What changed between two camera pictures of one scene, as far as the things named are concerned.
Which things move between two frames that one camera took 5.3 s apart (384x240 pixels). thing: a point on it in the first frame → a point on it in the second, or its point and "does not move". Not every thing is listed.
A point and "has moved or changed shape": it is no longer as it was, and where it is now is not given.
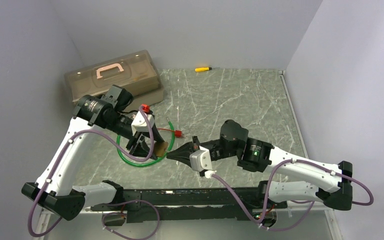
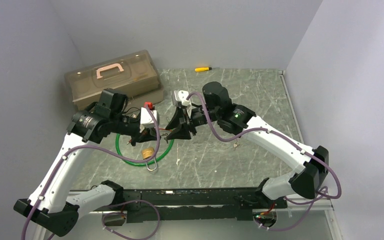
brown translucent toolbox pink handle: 137,72 does not move
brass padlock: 159,148 has moved or changed shape
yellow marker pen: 202,69 does not move
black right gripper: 182,153 → 181,132
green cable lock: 169,150 does not move
